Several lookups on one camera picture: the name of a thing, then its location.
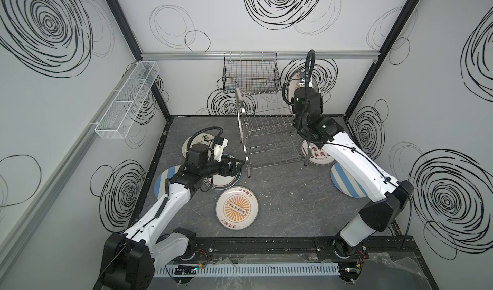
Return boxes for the blue striped plate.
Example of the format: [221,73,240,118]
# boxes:
[331,162,367,198]
[154,165,180,200]

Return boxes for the white plate green cloud outline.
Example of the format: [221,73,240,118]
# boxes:
[287,75,319,101]

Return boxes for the orange sunburst plate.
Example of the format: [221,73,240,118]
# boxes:
[215,186,259,231]
[287,72,304,96]

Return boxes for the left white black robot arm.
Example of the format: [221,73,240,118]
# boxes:
[93,156,245,289]

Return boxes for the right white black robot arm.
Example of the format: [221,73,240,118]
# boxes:
[291,85,414,257]

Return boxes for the stainless steel dish rack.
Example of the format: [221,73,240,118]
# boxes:
[235,88,311,178]

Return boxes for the green red rimmed white plate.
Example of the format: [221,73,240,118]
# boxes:
[204,169,242,191]

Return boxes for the cream plate with black drawing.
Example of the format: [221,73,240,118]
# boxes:
[182,133,219,160]

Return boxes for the white plate red characters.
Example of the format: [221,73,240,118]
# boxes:
[301,141,335,165]

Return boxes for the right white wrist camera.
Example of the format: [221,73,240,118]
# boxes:
[296,78,314,88]

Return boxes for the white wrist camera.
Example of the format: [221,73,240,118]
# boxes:
[213,137,229,162]
[296,78,314,88]

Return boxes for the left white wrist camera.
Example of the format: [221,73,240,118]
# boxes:
[213,137,229,162]

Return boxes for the black wire wall basket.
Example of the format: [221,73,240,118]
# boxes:
[222,59,281,93]

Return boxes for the white slotted cable duct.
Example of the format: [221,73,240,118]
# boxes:
[154,263,340,278]

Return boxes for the white mesh wall shelf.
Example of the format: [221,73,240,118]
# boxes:
[94,61,159,140]

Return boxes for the aluminium wall rail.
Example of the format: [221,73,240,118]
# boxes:
[141,51,380,61]

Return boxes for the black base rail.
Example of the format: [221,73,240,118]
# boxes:
[111,235,419,260]

